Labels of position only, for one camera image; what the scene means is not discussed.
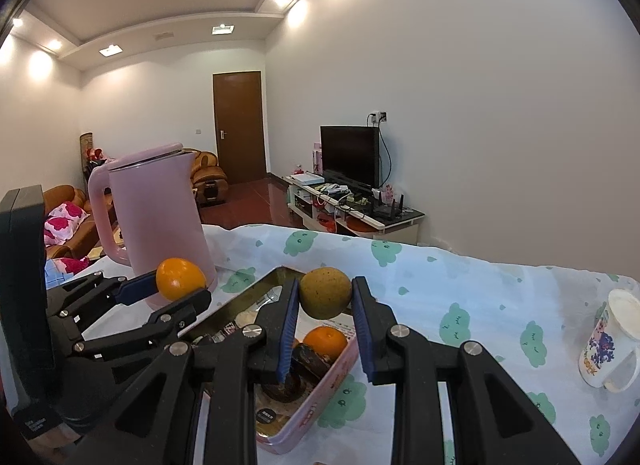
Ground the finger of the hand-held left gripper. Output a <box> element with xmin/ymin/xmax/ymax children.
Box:
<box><xmin>46</xmin><ymin>271</ymin><xmax>162</xmax><ymax>341</ymax></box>
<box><xmin>75</xmin><ymin>286</ymin><xmax>213</xmax><ymax>361</ymax></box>

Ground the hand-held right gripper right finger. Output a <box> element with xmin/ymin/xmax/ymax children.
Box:
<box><xmin>351</xmin><ymin>275</ymin><xmax>583</xmax><ymax>465</ymax></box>

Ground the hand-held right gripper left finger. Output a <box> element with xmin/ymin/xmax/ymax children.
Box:
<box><xmin>95</xmin><ymin>275</ymin><xmax>301</xmax><ymax>465</ymax></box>

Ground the large orange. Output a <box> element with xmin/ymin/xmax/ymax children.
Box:
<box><xmin>156</xmin><ymin>257</ymin><xmax>207</xmax><ymax>302</ymax></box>

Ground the dark brown round tea ball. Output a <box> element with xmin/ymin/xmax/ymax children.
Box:
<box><xmin>291</xmin><ymin>342</ymin><xmax>331</xmax><ymax>381</ymax></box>

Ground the small orange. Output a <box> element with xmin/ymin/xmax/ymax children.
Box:
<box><xmin>302</xmin><ymin>326</ymin><xmax>348</xmax><ymax>363</ymax></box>

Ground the olive green round fruit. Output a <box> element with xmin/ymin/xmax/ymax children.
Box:
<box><xmin>299</xmin><ymin>267</ymin><xmax>353</xmax><ymax>320</ymax></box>

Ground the pink tin box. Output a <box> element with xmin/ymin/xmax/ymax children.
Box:
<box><xmin>177</xmin><ymin>266</ymin><xmax>361</xmax><ymax>455</ymax></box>

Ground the pink flower pillow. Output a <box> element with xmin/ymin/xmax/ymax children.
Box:
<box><xmin>44</xmin><ymin>201</ymin><xmax>90</xmax><ymax>246</ymax></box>
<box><xmin>47</xmin><ymin>256</ymin><xmax>91</xmax><ymax>276</ymax></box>

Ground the pink electric kettle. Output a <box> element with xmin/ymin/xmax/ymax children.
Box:
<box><xmin>88</xmin><ymin>142</ymin><xmax>218</xmax><ymax>310</ymax></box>

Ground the brown leather sofa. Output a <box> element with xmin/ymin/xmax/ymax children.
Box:
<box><xmin>42</xmin><ymin>184</ymin><xmax>118</xmax><ymax>276</ymax></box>

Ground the white cloud print tablecloth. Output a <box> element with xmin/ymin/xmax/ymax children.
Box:
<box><xmin>45</xmin><ymin>224</ymin><xmax>640</xmax><ymax>465</ymax></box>

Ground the white tv stand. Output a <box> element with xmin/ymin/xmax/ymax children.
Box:
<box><xmin>282</xmin><ymin>172</ymin><xmax>427</xmax><ymax>246</ymax></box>

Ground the black router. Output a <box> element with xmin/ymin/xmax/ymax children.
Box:
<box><xmin>372</xmin><ymin>195</ymin><xmax>406</xmax><ymax>220</ymax></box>

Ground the red flower vase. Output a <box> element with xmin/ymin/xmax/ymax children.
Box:
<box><xmin>80</xmin><ymin>132</ymin><xmax>108</xmax><ymax>186</ymax></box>

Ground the black television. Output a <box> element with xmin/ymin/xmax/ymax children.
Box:
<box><xmin>320</xmin><ymin>125</ymin><xmax>382</xmax><ymax>189</ymax></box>

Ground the brown wooden door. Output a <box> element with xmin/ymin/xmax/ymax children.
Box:
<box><xmin>212</xmin><ymin>71</ymin><xmax>267</xmax><ymax>185</ymax></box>

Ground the white printed mug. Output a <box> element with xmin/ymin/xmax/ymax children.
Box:
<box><xmin>579</xmin><ymin>302</ymin><xmax>640</xmax><ymax>392</ymax></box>

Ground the black power cable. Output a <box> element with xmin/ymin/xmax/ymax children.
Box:
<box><xmin>377</xmin><ymin>124</ymin><xmax>394</xmax><ymax>187</ymax></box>

